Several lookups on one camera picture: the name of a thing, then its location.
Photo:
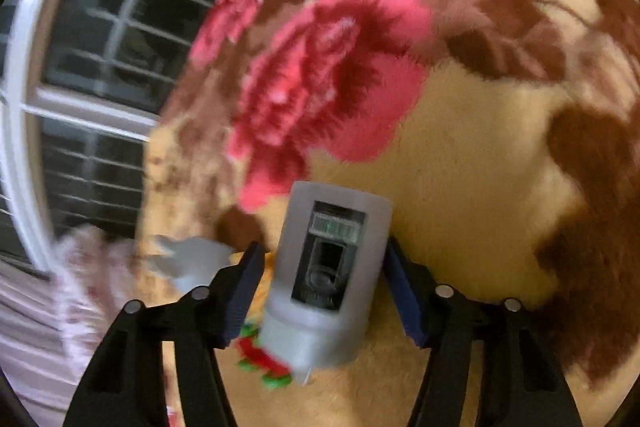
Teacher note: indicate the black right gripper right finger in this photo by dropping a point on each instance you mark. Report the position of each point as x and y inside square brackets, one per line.
[413, 290]

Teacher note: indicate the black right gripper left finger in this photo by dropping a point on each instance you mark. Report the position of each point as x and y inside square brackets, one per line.
[232, 291]

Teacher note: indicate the white cylinder device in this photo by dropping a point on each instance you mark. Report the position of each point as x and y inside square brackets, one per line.
[328, 261]

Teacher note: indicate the grey rabbit figurine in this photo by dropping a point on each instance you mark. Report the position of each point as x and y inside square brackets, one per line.
[188, 263]

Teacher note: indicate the red green toy car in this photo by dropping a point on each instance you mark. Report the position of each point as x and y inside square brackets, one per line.
[253, 358]

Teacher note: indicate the folded floral quilt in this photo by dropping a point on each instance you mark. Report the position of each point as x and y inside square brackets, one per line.
[51, 328]

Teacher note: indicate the yellow floral bed blanket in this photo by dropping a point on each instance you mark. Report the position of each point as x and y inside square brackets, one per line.
[505, 132]

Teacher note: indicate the white barred window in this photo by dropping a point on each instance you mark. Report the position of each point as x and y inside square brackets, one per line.
[82, 83]

